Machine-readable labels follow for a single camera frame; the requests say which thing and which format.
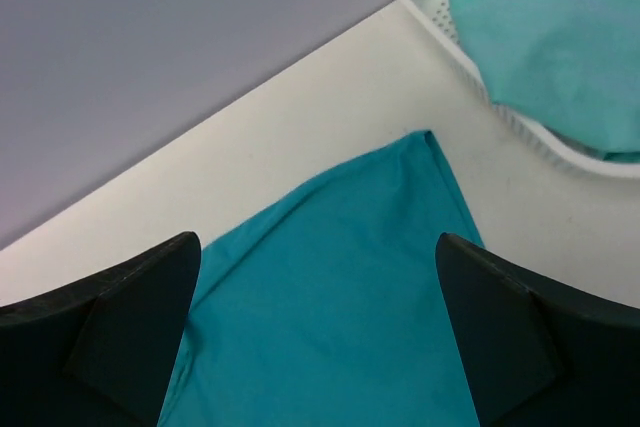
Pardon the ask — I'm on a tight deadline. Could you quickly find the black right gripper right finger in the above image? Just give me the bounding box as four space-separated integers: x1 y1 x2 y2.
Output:
435 234 639 426

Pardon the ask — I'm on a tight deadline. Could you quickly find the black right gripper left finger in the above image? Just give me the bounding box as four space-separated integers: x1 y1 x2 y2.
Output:
1 232 201 426

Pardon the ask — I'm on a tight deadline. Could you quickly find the teal t shirt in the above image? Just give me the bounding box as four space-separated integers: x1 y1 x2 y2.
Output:
160 131 480 426

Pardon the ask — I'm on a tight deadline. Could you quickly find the light green t shirt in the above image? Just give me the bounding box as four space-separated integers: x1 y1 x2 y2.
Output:
449 0 639 163

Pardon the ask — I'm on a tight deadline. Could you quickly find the white plastic basket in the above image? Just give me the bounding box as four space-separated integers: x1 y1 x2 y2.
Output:
398 0 639 180

